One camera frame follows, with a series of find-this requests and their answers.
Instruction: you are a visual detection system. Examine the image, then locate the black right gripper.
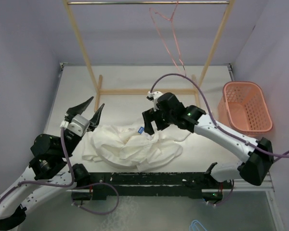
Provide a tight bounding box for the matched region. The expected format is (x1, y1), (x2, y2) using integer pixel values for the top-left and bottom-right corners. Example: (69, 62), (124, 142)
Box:
(142, 105), (175, 135)

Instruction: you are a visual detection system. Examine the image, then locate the white dress shirt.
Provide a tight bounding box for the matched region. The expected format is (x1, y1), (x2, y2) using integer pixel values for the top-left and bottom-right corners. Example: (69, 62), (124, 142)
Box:
(81, 121), (190, 172)

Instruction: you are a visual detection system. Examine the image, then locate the pink wire hanger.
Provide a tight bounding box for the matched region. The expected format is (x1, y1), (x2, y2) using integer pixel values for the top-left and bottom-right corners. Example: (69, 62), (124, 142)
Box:
(149, 1), (187, 76)

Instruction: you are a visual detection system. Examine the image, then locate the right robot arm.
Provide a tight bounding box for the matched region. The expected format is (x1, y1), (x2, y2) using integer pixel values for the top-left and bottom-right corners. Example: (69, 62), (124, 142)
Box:
(142, 91), (274, 188)

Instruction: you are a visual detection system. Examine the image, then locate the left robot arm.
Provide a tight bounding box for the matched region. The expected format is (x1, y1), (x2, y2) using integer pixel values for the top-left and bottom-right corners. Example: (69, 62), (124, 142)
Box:
(0, 98), (104, 231)

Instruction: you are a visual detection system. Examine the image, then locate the wooden clothes rack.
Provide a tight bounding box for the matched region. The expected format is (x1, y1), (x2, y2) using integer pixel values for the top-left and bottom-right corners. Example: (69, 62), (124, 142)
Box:
(62, 0), (236, 110)

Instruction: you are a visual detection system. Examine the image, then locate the pink plastic basket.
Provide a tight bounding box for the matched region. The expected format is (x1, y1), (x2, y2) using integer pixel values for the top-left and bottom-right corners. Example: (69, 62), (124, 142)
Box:
(218, 81), (273, 137)

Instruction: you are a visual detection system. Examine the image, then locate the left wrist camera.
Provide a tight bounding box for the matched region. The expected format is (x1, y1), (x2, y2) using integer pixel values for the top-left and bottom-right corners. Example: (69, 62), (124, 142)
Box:
(60, 115), (90, 137)

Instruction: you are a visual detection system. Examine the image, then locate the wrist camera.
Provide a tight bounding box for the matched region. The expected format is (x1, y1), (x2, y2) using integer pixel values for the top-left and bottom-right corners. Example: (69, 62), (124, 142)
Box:
(60, 115), (90, 137)
(147, 91), (163, 111)

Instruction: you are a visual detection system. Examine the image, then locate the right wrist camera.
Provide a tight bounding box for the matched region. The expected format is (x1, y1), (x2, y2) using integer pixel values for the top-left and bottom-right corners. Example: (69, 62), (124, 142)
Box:
(147, 91), (163, 111)

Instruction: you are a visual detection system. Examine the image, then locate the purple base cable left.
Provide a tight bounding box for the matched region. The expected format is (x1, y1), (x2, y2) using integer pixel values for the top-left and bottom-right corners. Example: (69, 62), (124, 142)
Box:
(71, 180), (120, 214)

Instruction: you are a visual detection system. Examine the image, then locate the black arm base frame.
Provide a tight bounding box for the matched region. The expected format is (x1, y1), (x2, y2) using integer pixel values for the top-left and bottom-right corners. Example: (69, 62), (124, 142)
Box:
(72, 171), (232, 202)

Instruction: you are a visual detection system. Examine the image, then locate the blue wire hanger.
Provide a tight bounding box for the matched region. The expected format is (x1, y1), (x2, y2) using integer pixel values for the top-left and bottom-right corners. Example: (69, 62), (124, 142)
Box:
(189, 219), (207, 231)

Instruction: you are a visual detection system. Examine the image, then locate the aluminium table rail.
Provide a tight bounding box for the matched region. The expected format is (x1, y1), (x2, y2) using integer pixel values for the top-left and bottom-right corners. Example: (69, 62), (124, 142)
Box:
(264, 171), (275, 192)

